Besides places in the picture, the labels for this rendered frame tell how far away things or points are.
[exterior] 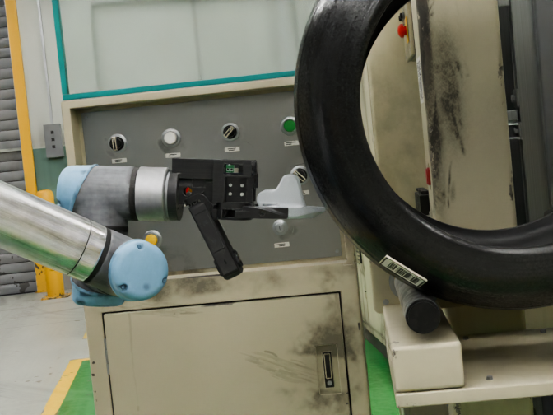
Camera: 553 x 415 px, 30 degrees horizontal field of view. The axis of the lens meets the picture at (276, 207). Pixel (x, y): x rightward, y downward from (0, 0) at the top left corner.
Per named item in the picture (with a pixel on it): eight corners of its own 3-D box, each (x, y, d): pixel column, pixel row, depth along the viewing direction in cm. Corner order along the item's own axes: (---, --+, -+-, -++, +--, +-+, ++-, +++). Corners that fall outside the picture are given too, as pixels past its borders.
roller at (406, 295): (428, 277, 165) (411, 300, 165) (405, 261, 165) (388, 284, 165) (448, 313, 130) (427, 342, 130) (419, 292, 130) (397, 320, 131)
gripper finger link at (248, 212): (287, 207, 137) (221, 206, 138) (287, 219, 137) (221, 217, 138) (290, 206, 142) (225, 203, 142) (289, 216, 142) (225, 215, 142)
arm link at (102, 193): (68, 224, 148) (71, 165, 148) (144, 226, 147) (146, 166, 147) (53, 224, 140) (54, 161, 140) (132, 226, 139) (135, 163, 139)
